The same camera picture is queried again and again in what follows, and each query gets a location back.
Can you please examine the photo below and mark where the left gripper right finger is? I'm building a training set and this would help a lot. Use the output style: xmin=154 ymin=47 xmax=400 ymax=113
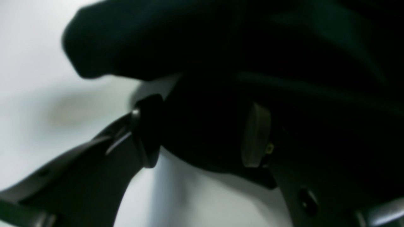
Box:
xmin=241 ymin=102 xmax=403 ymax=227

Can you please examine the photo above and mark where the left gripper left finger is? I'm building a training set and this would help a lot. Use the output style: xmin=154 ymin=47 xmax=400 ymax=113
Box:
xmin=0 ymin=95 xmax=163 ymax=227

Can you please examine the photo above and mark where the plain black T-shirt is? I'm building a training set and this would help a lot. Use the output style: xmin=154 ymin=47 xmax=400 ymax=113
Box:
xmin=62 ymin=0 xmax=403 ymax=184

